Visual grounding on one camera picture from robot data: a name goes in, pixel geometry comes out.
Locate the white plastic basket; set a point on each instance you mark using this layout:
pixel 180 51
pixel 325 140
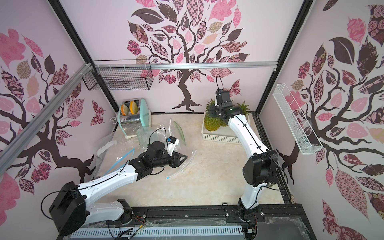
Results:
pixel 219 136

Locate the mint green toaster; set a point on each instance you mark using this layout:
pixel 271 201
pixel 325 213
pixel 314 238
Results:
pixel 133 114

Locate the aluminium rail back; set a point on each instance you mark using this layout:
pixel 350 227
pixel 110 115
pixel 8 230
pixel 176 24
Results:
pixel 230 65

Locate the aluminium rail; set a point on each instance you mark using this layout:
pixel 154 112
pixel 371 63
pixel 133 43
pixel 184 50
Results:
pixel 16 146
pixel 230 65

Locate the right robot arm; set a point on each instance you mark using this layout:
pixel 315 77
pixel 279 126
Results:
pixel 260 170

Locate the black wire wall basket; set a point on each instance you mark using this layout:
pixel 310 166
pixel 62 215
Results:
pixel 120 77

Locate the white wire wall shelf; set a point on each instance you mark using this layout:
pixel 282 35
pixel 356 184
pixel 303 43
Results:
pixel 290 104

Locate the white vent strip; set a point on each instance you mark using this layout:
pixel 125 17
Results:
pixel 155 232

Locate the zip bag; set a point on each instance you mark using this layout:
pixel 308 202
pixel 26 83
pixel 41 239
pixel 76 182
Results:
pixel 171 173

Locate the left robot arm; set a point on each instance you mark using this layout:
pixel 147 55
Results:
pixel 76 205

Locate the pineapple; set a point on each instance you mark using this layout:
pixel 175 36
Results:
pixel 223 123
pixel 211 124
pixel 244 107
pixel 211 107

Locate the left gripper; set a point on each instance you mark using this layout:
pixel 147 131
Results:
pixel 175 158

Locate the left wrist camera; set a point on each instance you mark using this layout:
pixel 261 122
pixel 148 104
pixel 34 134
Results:
pixel 172 142

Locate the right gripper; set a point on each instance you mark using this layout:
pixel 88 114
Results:
pixel 214 111

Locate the blue-zip bag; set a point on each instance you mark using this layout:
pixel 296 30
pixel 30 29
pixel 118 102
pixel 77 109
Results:
pixel 120 159

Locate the green-zip bag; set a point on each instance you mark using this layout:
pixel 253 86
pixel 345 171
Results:
pixel 148 135

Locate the aluminium rail left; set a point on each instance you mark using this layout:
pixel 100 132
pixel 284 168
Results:
pixel 16 146

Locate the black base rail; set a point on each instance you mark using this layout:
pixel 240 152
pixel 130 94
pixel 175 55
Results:
pixel 272 222

